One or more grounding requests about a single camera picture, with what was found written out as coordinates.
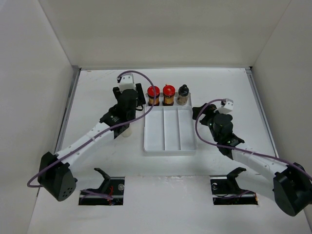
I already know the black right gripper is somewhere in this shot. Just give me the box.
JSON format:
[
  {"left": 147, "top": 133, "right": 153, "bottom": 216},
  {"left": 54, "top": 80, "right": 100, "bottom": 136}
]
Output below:
[{"left": 192, "top": 103, "right": 227, "bottom": 142}]

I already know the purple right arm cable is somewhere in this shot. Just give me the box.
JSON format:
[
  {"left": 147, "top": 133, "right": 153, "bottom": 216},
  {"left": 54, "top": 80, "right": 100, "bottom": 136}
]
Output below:
[{"left": 195, "top": 98, "right": 312, "bottom": 199}]

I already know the red-lid sauce jar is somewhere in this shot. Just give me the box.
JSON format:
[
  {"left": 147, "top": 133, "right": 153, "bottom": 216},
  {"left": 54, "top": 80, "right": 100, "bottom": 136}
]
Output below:
[
  {"left": 163, "top": 84, "right": 176, "bottom": 106},
  {"left": 147, "top": 86, "right": 160, "bottom": 106}
]

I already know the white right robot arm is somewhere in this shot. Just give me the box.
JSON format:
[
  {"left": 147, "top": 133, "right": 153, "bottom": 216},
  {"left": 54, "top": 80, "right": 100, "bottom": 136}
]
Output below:
[{"left": 192, "top": 99, "right": 312, "bottom": 216}]

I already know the black-top white powder grinder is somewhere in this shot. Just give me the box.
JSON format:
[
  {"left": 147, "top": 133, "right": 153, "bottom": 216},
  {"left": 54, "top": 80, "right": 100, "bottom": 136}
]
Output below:
[{"left": 121, "top": 126, "right": 132, "bottom": 137}]

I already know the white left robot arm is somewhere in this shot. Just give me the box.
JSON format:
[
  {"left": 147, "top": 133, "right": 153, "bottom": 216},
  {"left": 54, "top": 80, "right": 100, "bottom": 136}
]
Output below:
[{"left": 38, "top": 83, "right": 146, "bottom": 201}]

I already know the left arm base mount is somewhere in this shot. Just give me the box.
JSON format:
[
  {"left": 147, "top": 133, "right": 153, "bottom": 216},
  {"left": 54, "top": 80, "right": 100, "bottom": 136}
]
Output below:
[{"left": 78, "top": 168, "right": 125, "bottom": 206}]

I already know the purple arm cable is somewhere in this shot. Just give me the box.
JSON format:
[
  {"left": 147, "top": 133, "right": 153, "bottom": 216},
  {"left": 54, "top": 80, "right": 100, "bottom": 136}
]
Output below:
[
  {"left": 26, "top": 70, "right": 156, "bottom": 202},
  {"left": 195, "top": 98, "right": 312, "bottom": 199}
]

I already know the white plastic organizer tray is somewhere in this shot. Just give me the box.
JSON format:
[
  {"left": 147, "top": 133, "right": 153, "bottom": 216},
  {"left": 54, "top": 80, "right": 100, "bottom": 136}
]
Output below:
[{"left": 143, "top": 93, "right": 197, "bottom": 156}]

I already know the black-top brown chunk grinder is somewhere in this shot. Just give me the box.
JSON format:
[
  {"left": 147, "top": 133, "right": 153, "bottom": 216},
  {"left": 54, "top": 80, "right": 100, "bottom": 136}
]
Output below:
[{"left": 177, "top": 84, "right": 189, "bottom": 105}]

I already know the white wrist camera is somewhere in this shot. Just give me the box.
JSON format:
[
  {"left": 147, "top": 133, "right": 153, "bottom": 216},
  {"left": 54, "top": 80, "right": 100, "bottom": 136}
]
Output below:
[
  {"left": 117, "top": 73, "right": 136, "bottom": 93},
  {"left": 218, "top": 99, "right": 234, "bottom": 114}
]

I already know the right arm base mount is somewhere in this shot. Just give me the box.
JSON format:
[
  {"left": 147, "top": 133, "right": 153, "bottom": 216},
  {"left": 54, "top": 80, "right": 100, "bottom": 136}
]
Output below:
[{"left": 210, "top": 167, "right": 258, "bottom": 205}]

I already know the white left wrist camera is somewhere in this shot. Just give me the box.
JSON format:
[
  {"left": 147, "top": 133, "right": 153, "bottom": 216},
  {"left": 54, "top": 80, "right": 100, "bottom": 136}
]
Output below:
[{"left": 117, "top": 73, "right": 136, "bottom": 93}]

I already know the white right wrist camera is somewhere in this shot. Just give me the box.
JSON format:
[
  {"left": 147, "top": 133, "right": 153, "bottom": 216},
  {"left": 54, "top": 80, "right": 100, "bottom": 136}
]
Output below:
[{"left": 218, "top": 99, "right": 234, "bottom": 114}]

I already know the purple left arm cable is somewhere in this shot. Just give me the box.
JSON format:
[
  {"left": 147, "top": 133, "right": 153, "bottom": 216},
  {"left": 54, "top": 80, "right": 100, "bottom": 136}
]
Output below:
[{"left": 26, "top": 70, "right": 156, "bottom": 202}]

